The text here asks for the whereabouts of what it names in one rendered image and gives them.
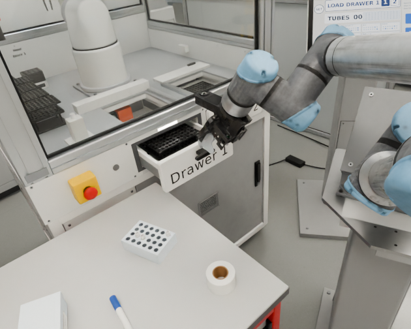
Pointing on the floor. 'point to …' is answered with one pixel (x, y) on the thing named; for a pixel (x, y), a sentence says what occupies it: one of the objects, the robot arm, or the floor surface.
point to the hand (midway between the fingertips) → (205, 140)
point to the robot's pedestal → (368, 277)
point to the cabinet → (203, 190)
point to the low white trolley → (137, 275)
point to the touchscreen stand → (338, 125)
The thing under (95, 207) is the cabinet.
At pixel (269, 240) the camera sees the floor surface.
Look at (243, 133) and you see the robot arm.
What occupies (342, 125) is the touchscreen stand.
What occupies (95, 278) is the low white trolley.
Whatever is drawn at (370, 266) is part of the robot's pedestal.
